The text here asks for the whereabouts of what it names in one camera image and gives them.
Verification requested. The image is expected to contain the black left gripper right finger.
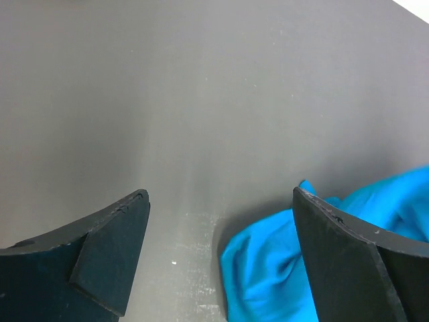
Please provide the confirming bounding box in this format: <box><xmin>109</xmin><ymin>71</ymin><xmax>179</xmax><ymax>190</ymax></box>
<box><xmin>292</xmin><ymin>187</ymin><xmax>428</xmax><ymax>321</ymax></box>

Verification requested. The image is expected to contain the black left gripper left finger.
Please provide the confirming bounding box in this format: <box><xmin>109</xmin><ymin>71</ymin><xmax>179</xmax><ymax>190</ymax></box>
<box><xmin>1</xmin><ymin>189</ymin><xmax>150</xmax><ymax>321</ymax></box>

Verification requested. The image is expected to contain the blue t shirt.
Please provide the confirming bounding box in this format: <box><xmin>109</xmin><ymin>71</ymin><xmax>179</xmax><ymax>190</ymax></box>
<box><xmin>220</xmin><ymin>166</ymin><xmax>428</xmax><ymax>321</ymax></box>

